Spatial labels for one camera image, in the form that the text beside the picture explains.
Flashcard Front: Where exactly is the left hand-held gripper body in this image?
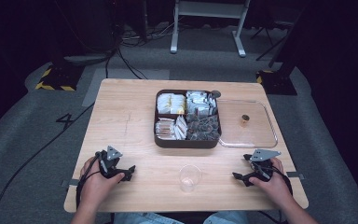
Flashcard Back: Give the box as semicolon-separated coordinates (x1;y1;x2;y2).
96;145;129;180

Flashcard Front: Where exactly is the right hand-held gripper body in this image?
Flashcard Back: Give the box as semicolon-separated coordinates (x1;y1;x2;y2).
242;148;282;183

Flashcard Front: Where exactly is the person's right hand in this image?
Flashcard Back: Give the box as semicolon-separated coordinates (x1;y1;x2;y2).
248;157;294;209

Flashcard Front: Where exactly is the person's left hand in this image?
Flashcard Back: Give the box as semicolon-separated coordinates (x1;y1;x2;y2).
79;156;126;213

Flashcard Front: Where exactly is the grey tape strip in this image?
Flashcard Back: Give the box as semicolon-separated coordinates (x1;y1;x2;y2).
285;171;306;180
61;178;80;189

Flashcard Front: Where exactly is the clear plastic lid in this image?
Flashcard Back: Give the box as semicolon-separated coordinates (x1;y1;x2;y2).
216;99;279;149

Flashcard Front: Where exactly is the person's right jeans leg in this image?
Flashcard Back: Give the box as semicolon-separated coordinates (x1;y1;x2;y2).
202;210;250;224

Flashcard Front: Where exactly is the person's jeans leg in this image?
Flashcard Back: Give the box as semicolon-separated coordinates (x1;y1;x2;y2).
113;212;185;224
202;210;250;224

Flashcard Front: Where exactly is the person's left jeans leg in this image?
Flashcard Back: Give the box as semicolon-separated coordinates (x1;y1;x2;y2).
113;212;185;224

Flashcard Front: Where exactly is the clear plastic cup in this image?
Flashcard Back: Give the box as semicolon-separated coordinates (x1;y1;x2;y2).
178;164;203;192

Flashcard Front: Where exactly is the pile of clear stick packets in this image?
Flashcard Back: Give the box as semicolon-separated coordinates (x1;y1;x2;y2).
155;115;188;141

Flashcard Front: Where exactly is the pile of dark round capsules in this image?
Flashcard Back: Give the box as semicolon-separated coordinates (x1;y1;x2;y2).
186;113;221;142

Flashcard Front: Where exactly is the brown divided box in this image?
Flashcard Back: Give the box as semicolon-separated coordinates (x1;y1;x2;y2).
153;89;222;149

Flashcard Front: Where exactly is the pile of white yellow packets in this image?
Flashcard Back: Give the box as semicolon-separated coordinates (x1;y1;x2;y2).
157;92;187;116

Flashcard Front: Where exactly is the pile of silver packets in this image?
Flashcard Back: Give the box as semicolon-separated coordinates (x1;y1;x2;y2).
186;91;217;117

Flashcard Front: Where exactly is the yellow black striped stand base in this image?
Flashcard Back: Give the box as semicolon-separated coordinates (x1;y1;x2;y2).
34;63;86;92
255;69;298;96

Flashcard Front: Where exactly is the black tripod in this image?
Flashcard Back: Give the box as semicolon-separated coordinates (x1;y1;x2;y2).
249;18;295;62

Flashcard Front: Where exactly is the right hand-held gripper cable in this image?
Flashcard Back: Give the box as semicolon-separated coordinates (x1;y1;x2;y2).
271;166;294;224

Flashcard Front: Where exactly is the hand-held gripper cable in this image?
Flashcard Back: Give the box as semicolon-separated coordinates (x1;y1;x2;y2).
271;166;294;224
75;150;104;210

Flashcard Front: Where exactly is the left hand-held gripper cable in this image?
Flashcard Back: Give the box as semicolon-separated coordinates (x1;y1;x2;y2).
75;150;104;210

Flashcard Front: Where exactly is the long black floor cable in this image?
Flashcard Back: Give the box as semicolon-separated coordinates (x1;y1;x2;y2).
0;102;96;224

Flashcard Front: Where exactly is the black floor cable bundle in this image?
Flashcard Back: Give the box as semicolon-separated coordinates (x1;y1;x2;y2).
104;18;181;80

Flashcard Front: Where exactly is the white desk frame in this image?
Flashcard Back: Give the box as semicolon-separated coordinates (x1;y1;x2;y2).
170;0;252;58

